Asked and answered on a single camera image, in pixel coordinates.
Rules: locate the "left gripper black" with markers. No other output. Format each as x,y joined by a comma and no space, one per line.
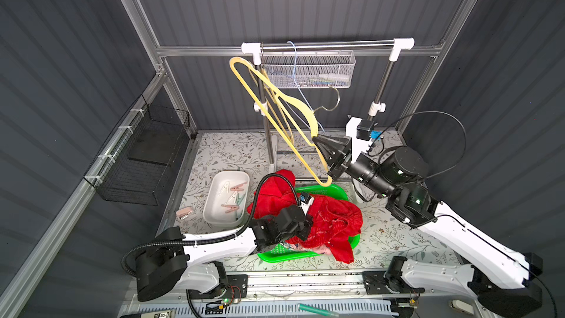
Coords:
298,219

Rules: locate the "pink clothespin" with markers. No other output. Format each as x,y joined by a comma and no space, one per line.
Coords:
239,187
183,213

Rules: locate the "yellow hanger of printed shorts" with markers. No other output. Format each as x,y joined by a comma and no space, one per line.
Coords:
275,108

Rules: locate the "white wire mesh basket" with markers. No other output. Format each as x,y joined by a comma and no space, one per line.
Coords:
290,70

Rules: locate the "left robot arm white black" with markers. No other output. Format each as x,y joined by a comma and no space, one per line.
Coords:
192,262

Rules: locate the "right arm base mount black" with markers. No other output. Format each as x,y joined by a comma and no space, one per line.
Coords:
381,282

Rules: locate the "pink clothespin by tray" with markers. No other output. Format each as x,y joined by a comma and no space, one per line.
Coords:
183,213

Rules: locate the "red shorts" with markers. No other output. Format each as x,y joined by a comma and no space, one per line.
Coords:
275,195

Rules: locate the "green plastic basket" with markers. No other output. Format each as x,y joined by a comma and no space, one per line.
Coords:
336,230

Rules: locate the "steel clothes rack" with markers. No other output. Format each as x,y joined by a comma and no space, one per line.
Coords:
254,52

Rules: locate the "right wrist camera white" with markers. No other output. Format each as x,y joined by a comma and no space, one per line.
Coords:
363,135

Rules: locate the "light green clothespin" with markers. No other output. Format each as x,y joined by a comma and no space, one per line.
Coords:
240,202

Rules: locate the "yellow hanger of red shorts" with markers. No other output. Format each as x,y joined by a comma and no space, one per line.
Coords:
309,124

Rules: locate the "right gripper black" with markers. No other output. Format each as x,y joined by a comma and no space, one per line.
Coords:
342,157

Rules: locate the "black wire wall basket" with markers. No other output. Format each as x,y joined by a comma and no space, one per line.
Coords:
142,166

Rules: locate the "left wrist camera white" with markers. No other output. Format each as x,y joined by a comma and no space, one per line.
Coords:
306,201

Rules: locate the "white clothespin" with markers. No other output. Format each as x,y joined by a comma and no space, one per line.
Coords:
225,188

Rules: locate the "white plastic tray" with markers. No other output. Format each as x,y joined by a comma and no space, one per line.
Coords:
219,210

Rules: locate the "green marker pen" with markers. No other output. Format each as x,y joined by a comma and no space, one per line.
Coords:
318,311

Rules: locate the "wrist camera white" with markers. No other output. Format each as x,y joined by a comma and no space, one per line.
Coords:
363,135
306,201

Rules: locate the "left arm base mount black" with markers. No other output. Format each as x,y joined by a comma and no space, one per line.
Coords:
233,286

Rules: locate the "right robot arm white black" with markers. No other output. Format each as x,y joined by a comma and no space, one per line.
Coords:
500,279

